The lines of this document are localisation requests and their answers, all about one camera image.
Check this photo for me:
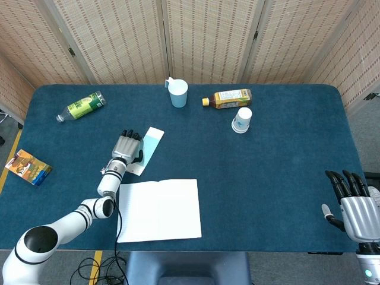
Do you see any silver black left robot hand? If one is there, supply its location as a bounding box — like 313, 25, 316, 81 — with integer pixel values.
111, 129, 146, 164

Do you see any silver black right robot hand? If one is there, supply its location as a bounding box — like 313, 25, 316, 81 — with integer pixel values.
321, 169, 380, 245

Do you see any light blue tasselled bookmark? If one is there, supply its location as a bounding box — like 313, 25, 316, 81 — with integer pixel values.
126, 126, 165, 176

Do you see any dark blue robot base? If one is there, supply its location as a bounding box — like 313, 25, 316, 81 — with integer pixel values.
124, 251, 252, 285

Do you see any open white lined notebook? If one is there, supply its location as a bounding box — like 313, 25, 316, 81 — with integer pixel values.
116, 178, 202, 243

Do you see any clear green-label plastic bottle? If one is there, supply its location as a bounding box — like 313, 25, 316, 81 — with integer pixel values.
55, 90, 107, 123

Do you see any teal blue table cloth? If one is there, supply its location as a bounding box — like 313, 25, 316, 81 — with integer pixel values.
0, 84, 375, 252

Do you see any colourful orange snack box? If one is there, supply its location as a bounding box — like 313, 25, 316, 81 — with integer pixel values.
5, 148, 53, 186

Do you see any woven bamboo folding screen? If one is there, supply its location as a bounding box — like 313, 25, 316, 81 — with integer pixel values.
0, 0, 380, 119

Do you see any yellow-cap tea bottle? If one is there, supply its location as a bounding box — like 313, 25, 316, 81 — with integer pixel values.
202, 88, 253, 110

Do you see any white blue-flower paper cup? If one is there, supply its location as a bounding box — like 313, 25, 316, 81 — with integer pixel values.
231, 107, 253, 134

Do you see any light blue handled cup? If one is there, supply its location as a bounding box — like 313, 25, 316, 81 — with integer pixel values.
164, 77, 189, 109

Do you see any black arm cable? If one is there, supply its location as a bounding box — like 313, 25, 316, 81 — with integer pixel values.
69, 204, 130, 285

